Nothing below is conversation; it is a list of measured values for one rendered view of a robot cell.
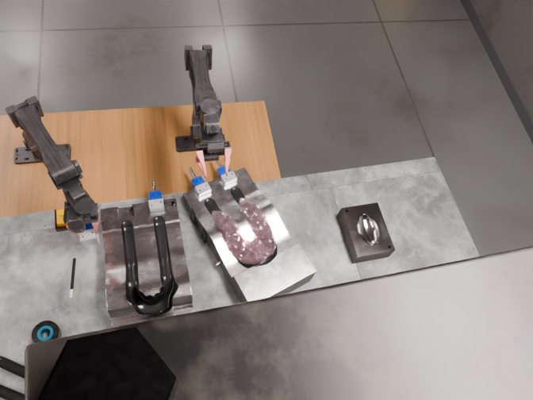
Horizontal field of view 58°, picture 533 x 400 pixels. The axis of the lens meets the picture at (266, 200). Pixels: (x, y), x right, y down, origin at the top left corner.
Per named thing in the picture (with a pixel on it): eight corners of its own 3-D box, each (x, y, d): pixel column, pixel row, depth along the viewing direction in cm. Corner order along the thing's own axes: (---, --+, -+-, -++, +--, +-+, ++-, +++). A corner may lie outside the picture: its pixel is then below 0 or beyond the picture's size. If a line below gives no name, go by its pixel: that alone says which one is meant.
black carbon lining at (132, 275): (120, 224, 167) (116, 212, 159) (166, 217, 170) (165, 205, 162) (131, 322, 152) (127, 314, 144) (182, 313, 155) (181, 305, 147)
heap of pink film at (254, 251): (205, 213, 174) (205, 204, 167) (248, 194, 180) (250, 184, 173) (239, 275, 165) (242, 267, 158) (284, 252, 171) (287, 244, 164)
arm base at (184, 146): (227, 137, 189) (224, 123, 192) (175, 140, 185) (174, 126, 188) (226, 148, 196) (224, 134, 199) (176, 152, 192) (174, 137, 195)
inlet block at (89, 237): (80, 210, 164) (76, 204, 159) (95, 208, 165) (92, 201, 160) (84, 246, 159) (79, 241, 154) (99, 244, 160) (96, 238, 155)
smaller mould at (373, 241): (336, 216, 187) (341, 207, 181) (371, 210, 190) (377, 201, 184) (351, 263, 179) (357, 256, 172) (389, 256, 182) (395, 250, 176)
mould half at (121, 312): (104, 220, 174) (97, 202, 163) (176, 209, 180) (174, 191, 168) (116, 359, 153) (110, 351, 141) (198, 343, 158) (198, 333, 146)
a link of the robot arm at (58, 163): (81, 168, 139) (28, 83, 142) (51, 183, 136) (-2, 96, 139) (85, 182, 150) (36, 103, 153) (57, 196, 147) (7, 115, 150)
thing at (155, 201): (147, 184, 176) (145, 176, 171) (160, 182, 177) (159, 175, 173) (151, 216, 170) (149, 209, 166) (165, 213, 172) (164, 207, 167)
